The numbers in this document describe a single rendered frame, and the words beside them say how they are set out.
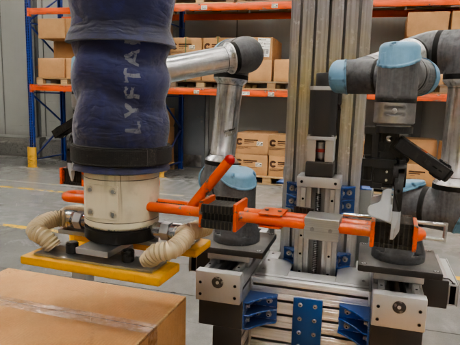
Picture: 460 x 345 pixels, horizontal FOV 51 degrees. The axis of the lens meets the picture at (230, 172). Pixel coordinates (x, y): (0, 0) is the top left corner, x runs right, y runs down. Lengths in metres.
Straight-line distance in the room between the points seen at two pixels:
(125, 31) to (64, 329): 0.69
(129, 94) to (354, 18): 0.83
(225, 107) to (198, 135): 8.31
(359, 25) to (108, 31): 0.86
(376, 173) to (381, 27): 8.53
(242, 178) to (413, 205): 0.49
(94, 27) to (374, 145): 0.59
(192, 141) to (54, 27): 3.36
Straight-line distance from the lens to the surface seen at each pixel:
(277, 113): 9.52
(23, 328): 1.27
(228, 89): 1.61
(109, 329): 1.22
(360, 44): 1.60
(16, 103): 12.15
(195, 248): 1.17
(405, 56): 0.94
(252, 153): 8.34
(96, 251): 1.07
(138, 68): 1.04
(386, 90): 0.94
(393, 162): 0.94
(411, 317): 1.39
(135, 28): 1.03
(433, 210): 1.41
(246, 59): 1.48
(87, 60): 1.05
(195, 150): 9.96
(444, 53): 1.40
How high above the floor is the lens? 1.50
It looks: 9 degrees down
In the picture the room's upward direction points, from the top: 2 degrees clockwise
